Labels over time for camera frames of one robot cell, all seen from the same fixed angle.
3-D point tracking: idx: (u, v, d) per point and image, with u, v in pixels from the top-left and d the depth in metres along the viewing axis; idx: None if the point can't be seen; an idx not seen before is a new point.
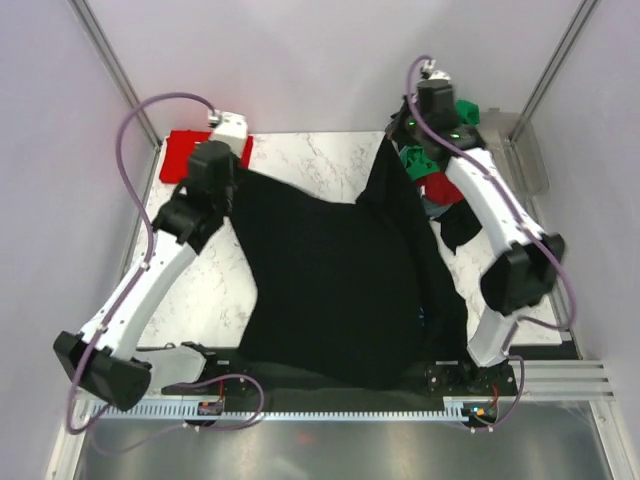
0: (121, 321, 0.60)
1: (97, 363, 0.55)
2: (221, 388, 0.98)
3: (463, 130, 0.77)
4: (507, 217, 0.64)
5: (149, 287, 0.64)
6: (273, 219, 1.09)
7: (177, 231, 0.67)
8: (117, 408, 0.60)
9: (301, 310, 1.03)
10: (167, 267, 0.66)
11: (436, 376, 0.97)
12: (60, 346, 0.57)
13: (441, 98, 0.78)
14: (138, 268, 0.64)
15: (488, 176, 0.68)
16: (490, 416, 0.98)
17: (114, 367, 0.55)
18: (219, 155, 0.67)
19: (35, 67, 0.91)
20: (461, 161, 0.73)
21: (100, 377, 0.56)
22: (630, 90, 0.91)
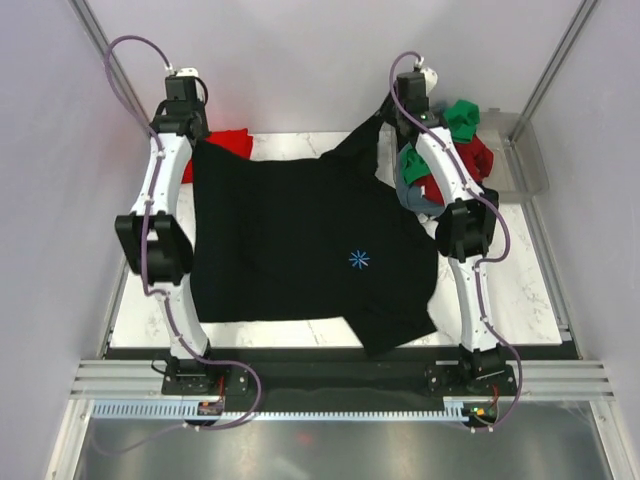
0: (162, 194, 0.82)
1: (158, 222, 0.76)
2: (221, 388, 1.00)
3: (431, 114, 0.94)
4: (456, 180, 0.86)
5: (171, 167, 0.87)
6: (245, 192, 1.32)
7: (173, 128, 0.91)
8: (172, 276, 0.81)
9: (266, 262, 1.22)
10: (177, 154, 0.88)
11: (436, 376, 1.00)
12: (120, 224, 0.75)
13: (414, 87, 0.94)
14: (157, 159, 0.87)
15: (445, 148, 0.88)
16: (490, 415, 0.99)
17: (171, 220, 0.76)
18: (187, 80, 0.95)
19: (35, 68, 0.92)
20: (426, 136, 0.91)
21: (162, 233, 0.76)
22: (629, 91, 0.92)
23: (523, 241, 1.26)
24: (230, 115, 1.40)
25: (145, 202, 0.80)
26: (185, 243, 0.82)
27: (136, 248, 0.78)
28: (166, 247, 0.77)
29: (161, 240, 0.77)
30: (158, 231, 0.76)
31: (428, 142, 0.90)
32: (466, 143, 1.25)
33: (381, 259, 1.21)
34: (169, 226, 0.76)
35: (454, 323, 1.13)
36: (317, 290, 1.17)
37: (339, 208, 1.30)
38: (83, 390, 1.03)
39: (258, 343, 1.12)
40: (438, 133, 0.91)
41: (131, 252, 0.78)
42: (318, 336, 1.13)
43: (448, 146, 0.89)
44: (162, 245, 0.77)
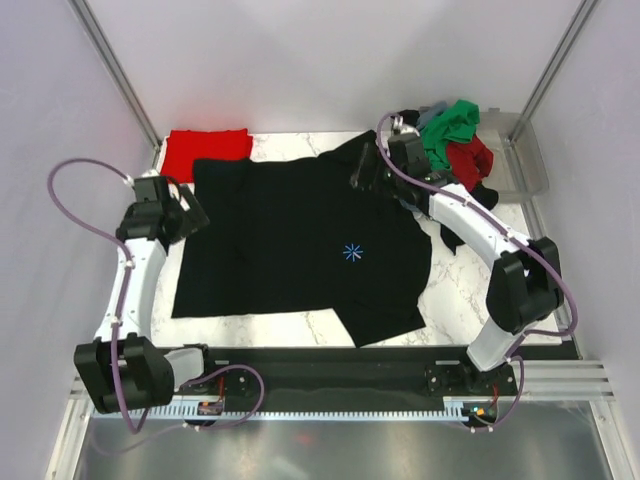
0: (133, 311, 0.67)
1: (128, 350, 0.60)
2: (221, 388, 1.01)
3: (435, 174, 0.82)
4: (492, 233, 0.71)
5: (144, 274, 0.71)
6: (244, 193, 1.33)
7: (143, 233, 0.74)
8: (154, 403, 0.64)
9: (263, 260, 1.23)
10: (149, 262, 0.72)
11: (436, 376, 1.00)
12: (81, 357, 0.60)
13: (412, 148, 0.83)
14: (127, 268, 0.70)
15: (467, 203, 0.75)
16: (490, 415, 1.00)
17: (144, 344, 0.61)
18: (148, 180, 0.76)
19: (34, 68, 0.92)
20: (438, 196, 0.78)
21: (135, 361, 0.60)
22: (629, 91, 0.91)
23: None
24: (230, 115, 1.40)
25: (111, 326, 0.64)
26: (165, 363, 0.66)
27: (103, 383, 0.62)
28: (141, 376, 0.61)
29: (134, 372, 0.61)
30: (129, 361, 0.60)
31: (444, 203, 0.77)
32: (466, 142, 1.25)
33: (379, 257, 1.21)
34: (143, 354, 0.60)
35: (454, 323, 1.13)
36: (311, 286, 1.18)
37: (338, 205, 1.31)
38: (82, 390, 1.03)
39: (258, 342, 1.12)
40: (452, 190, 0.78)
41: (95, 389, 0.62)
42: (318, 336, 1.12)
43: (469, 201, 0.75)
44: (135, 372, 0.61)
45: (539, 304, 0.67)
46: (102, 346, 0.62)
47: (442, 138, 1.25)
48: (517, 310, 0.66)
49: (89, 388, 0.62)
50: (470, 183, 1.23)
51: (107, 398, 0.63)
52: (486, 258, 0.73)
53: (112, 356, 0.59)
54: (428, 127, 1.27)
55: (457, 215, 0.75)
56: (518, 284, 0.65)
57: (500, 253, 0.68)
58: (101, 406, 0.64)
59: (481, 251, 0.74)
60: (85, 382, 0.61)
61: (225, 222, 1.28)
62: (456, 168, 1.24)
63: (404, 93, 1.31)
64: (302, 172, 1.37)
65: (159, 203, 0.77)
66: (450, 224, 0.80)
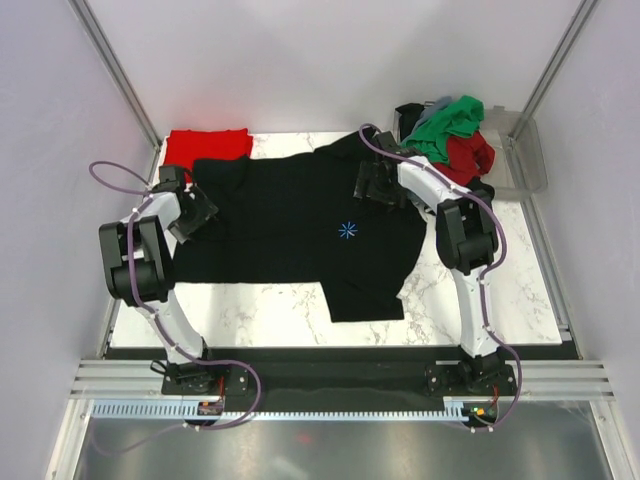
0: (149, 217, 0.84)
1: (144, 225, 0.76)
2: (221, 388, 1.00)
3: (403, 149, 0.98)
4: (440, 188, 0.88)
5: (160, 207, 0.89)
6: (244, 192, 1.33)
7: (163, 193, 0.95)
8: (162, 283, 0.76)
9: (262, 259, 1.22)
10: (165, 204, 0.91)
11: (436, 376, 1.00)
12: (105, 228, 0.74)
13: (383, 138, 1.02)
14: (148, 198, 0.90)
15: (424, 168, 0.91)
16: (490, 415, 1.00)
17: (157, 221, 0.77)
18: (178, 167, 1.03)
19: (35, 69, 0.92)
20: (403, 165, 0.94)
21: (149, 231, 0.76)
22: (630, 91, 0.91)
23: (523, 242, 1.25)
24: (230, 115, 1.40)
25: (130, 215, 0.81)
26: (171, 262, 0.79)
27: (118, 254, 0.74)
28: (151, 251, 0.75)
29: (146, 243, 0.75)
30: (143, 232, 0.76)
31: (408, 169, 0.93)
32: (466, 137, 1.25)
33: (378, 256, 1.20)
34: (154, 226, 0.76)
35: (454, 323, 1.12)
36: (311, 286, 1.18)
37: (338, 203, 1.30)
38: (83, 390, 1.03)
39: (258, 343, 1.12)
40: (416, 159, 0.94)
41: (109, 261, 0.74)
42: (318, 336, 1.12)
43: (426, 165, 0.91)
44: (146, 246, 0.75)
45: (475, 242, 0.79)
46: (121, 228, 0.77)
47: (444, 131, 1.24)
48: (456, 247, 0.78)
49: (105, 259, 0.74)
50: (467, 177, 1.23)
51: (118, 275, 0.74)
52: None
53: (129, 225, 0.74)
54: (430, 120, 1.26)
55: (418, 178, 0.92)
56: (453, 222, 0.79)
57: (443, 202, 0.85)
58: (112, 286, 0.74)
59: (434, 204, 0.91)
60: (103, 253, 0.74)
61: (225, 222, 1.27)
62: (456, 161, 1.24)
63: (404, 92, 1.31)
64: (302, 171, 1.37)
65: (175, 181, 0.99)
66: (414, 189, 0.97)
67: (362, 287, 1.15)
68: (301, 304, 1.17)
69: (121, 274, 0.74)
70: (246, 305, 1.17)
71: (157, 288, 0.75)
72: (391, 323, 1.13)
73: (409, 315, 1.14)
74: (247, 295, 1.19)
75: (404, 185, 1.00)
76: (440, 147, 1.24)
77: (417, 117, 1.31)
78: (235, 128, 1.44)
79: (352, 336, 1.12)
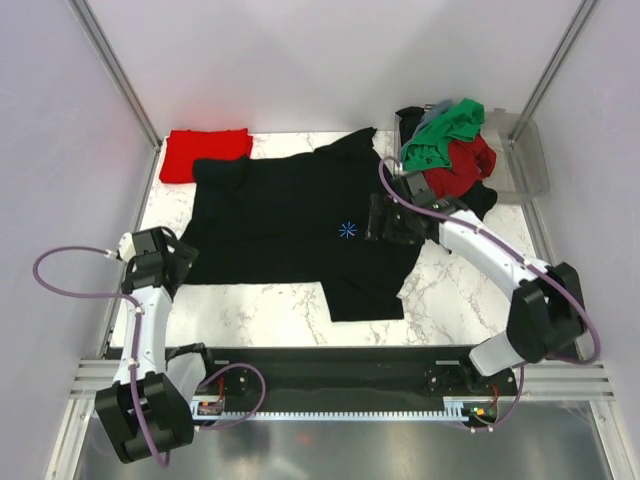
0: (147, 353, 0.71)
1: (148, 387, 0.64)
2: (221, 388, 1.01)
3: (442, 200, 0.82)
4: (509, 260, 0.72)
5: (153, 323, 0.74)
6: (243, 192, 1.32)
7: (148, 285, 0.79)
8: (181, 437, 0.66)
9: (261, 260, 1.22)
10: (157, 306, 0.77)
11: (436, 376, 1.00)
12: (101, 401, 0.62)
13: (413, 182, 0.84)
14: (137, 314, 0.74)
15: (479, 230, 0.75)
16: (490, 415, 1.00)
17: (163, 379, 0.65)
18: (146, 239, 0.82)
19: (35, 69, 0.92)
20: (446, 224, 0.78)
21: (156, 398, 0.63)
22: (630, 91, 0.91)
23: (523, 242, 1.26)
24: (230, 115, 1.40)
25: (128, 368, 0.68)
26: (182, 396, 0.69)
27: (124, 428, 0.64)
28: (164, 417, 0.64)
29: (156, 407, 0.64)
30: (151, 397, 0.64)
31: (456, 230, 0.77)
32: (467, 140, 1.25)
33: (378, 257, 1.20)
34: (164, 389, 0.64)
35: (454, 323, 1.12)
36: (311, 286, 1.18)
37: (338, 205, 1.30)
38: (82, 390, 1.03)
39: (258, 342, 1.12)
40: (463, 218, 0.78)
41: (116, 435, 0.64)
42: (318, 336, 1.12)
43: (480, 226, 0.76)
44: (156, 412, 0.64)
45: (560, 332, 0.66)
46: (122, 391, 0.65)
47: (445, 135, 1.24)
48: (540, 338, 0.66)
49: (111, 435, 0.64)
50: (469, 183, 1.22)
51: (129, 443, 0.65)
52: (500, 283, 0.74)
53: (133, 391, 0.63)
54: (431, 124, 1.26)
55: (470, 243, 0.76)
56: (539, 311, 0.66)
57: (518, 281, 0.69)
58: (125, 454, 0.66)
59: (495, 277, 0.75)
60: (107, 429, 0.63)
61: (225, 223, 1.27)
62: (456, 164, 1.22)
63: (404, 92, 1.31)
64: (302, 171, 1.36)
65: (156, 253, 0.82)
66: (460, 250, 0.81)
67: (361, 287, 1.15)
68: (301, 304, 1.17)
69: (134, 444, 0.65)
70: (246, 305, 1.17)
71: (181, 442, 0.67)
72: (391, 323, 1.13)
73: (409, 315, 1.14)
74: (247, 295, 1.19)
75: (446, 244, 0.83)
76: (440, 151, 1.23)
77: (418, 121, 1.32)
78: (235, 129, 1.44)
79: (353, 336, 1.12)
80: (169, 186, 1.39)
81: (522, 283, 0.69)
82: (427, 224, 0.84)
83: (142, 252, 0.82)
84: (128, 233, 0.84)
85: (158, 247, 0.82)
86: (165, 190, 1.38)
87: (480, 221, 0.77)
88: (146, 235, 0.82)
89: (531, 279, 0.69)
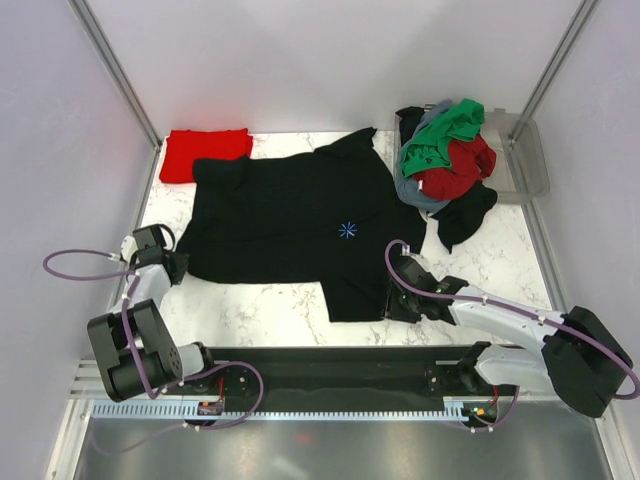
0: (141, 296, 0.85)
1: (137, 311, 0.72)
2: (221, 388, 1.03)
3: (443, 282, 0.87)
4: (525, 320, 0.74)
5: (149, 280, 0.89)
6: (242, 192, 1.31)
7: (151, 265, 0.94)
8: (169, 366, 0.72)
9: (261, 260, 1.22)
10: (154, 273, 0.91)
11: (436, 376, 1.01)
12: (96, 326, 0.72)
13: (411, 269, 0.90)
14: (135, 277, 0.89)
15: (486, 301, 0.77)
16: (490, 415, 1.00)
17: (151, 303, 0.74)
18: (147, 234, 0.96)
19: (35, 68, 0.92)
20: (455, 303, 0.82)
21: (144, 320, 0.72)
22: (631, 91, 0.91)
23: (523, 242, 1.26)
24: (230, 115, 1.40)
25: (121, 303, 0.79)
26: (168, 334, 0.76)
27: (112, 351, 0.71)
28: (152, 340, 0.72)
29: (144, 329, 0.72)
30: (140, 319, 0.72)
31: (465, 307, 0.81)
32: (468, 140, 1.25)
33: (378, 256, 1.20)
34: (150, 310, 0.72)
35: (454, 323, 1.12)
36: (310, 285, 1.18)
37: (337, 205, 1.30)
38: (83, 390, 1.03)
39: (258, 343, 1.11)
40: (467, 292, 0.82)
41: (107, 362, 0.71)
42: (318, 336, 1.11)
43: (486, 296, 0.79)
44: (143, 336, 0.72)
45: (605, 376, 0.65)
46: (113, 320, 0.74)
47: (445, 135, 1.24)
48: (590, 392, 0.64)
49: (101, 361, 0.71)
50: (470, 183, 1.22)
51: (117, 374, 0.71)
52: (527, 346, 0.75)
53: (123, 315, 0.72)
54: (431, 124, 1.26)
55: (480, 313, 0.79)
56: (577, 364, 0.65)
57: (542, 339, 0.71)
58: (112, 390, 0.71)
59: (522, 343, 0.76)
60: (98, 354, 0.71)
61: (225, 223, 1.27)
62: (456, 163, 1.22)
63: (404, 92, 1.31)
64: (302, 171, 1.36)
65: (156, 246, 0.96)
66: (478, 326, 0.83)
67: (361, 287, 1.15)
68: (301, 304, 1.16)
69: (121, 376, 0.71)
70: (246, 304, 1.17)
71: (166, 379, 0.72)
72: (391, 323, 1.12)
73: None
74: (247, 295, 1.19)
75: (466, 325, 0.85)
76: (440, 151, 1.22)
77: (418, 121, 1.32)
78: (235, 129, 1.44)
79: (352, 336, 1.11)
80: (169, 186, 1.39)
81: (545, 340, 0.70)
82: (439, 310, 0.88)
83: (145, 246, 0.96)
84: (130, 236, 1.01)
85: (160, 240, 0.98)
86: (164, 190, 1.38)
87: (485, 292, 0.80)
88: (145, 232, 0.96)
89: (553, 333, 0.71)
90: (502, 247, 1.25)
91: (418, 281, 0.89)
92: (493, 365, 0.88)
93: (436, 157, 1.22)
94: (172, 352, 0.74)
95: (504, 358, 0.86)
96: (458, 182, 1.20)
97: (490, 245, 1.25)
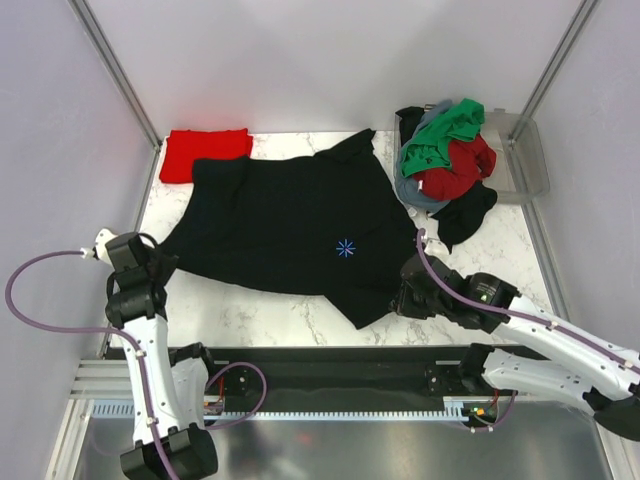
0: (164, 403, 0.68)
1: (175, 447, 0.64)
2: (221, 388, 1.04)
3: (484, 285, 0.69)
4: (605, 361, 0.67)
5: (158, 360, 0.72)
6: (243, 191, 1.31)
7: (138, 307, 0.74)
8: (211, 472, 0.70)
9: None
10: (158, 343, 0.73)
11: (436, 376, 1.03)
12: (129, 464, 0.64)
13: None
14: (141, 359, 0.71)
15: (555, 327, 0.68)
16: (490, 415, 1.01)
17: (186, 434, 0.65)
18: (126, 256, 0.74)
19: (35, 69, 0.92)
20: (512, 322, 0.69)
21: (183, 454, 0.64)
22: (630, 91, 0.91)
23: (523, 241, 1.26)
24: (230, 115, 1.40)
25: (148, 425, 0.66)
26: (202, 438, 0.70)
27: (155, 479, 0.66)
28: (196, 466, 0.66)
29: (187, 460, 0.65)
30: (178, 452, 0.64)
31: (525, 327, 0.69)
32: (468, 140, 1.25)
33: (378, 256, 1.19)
34: (189, 442, 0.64)
35: (454, 323, 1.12)
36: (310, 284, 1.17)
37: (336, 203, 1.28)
38: (83, 390, 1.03)
39: (258, 343, 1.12)
40: (522, 310, 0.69)
41: None
42: (318, 336, 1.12)
43: (555, 323, 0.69)
44: (185, 465, 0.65)
45: None
46: (146, 446, 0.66)
47: (445, 135, 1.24)
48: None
49: None
50: (470, 183, 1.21)
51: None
52: (591, 379, 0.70)
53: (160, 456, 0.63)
54: (431, 124, 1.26)
55: (544, 340, 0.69)
56: None
57: (628, 387, 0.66)
58: None
59: (581, 373, 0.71)
60: None
61: None
62: (456, 163, 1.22)
63: (404, 92, 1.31)
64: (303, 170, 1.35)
65: (140, 270, 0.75)
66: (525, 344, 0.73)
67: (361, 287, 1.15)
68: (301, 305, 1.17)
69: None
70: (246, 305, 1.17)
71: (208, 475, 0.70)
72: (391, 323, 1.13)
73: None
74: (247, 296, 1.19)
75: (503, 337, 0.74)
76: (440, 151, 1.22)
77: (418, 121, 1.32)
78: (235, 129, 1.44)
79: (352, 336, 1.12)
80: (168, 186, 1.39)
81: (631, 389, 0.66)
82: (479, 317, 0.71)
83: (125, 269, 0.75)
84: (109, 232, 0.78)
85: (143, 261, 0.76)
86: (163, 190, 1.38)
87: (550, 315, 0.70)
88: (123, 253, 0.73)
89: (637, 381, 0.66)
90: (503, 247, 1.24)
91: None
92: (507, 375, 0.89)
93: (437, 158, 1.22)
94: (210, 453, 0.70)
95: (517, 369, 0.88)
96: (458, 183, 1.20)
97: (490, 245, 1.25)
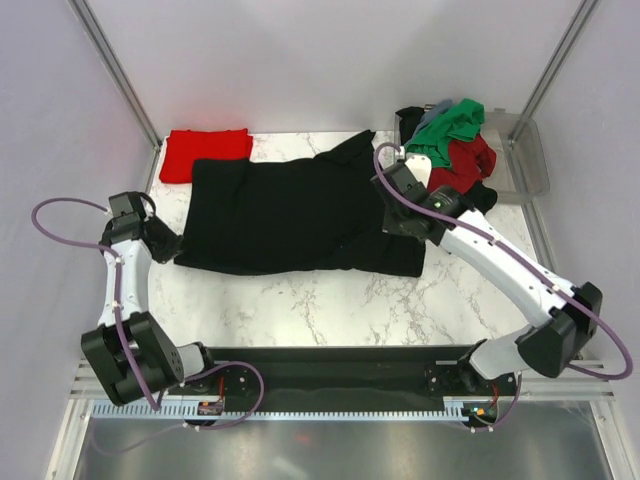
0: (132, 298, 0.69)
1: (136, 325, 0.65)
2: (221, 388, 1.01)
3: (441, 196, 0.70)
4: (533, 281, 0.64)
5: (135, 269, 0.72)
6: None
7: (126, 237, 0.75)
8: (170, 375, 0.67)
9: None
10: (137, 258, 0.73)
11: (436, 376, 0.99)
12: (90, 343, 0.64)
13: (399, 176, 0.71)
14: (117, 265, 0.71)
15: (495, 242, 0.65)
16: (490, 415, 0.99)
17: (149, 317, 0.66)
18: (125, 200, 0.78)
19: (35, 69, 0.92)
20: (455, 231, 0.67)
21: (142, 334, 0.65)
22: (631, 91, 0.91)
23: (523, 242, 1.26)
24: (230, 114, 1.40)
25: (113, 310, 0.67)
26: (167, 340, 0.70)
27: (112, 365, 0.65)
28: (154, 352, 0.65)
29: (146, 346, 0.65)
30: (139, 335, 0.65)
31: (466, 237, 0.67)
32: (466, 140, 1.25)
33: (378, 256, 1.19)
34: (150, 326, 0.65)
35: (453, 322, 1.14)
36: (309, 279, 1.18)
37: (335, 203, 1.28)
38: (83, 390, 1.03)
39: (259, 343, 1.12)
40: (472, 222, 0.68)
41: (107, 375, 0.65)
42: (318, 336, 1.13)
43: (498, 237, 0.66)
44: (145, 351, 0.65)
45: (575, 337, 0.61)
46: (108, 331, 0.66)
47: (445, 135, 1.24)
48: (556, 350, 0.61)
49: (102, 376, 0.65)
50: (470, 183, 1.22)
51: (120, 386, 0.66)
52: (517, 301, 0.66)
53: (119, 332, 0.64)
54: (431, 124, 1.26)
55: (481, 252, 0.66)
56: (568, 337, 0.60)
57: (549, 310, 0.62)
58: (115, 395, 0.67)
59: (508, 293, 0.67)
60: (97, 368, 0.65)
61: None
62: (456, 165, 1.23)
63: (404, 92, 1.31)
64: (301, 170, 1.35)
65: (135, 213, 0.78)
66: (463, 257, 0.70)
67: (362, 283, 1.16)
68: (301, 305, 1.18)
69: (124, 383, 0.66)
70: (246, 305, 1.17)
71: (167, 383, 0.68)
72: (391, 323, 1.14)
73: (410, 315, 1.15)
74: (247, 295, 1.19)
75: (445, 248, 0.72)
76: (440, 151, 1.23)
77: (418, 121, 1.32)
78: (235, 129, 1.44)
79: (352, 336, 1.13)
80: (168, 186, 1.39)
81: (552, 311, 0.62)
82: (428, 225, 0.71)
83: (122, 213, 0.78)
84: None
85: (139, 208, 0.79)
86: (163, 190, 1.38)
87: (495, 231, 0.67)
88: (121, 197, 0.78)
89: (559, 306, 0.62)
90: None
91: (409, 189, 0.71)
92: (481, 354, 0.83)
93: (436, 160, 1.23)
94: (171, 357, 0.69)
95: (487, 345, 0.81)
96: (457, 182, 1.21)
97: None
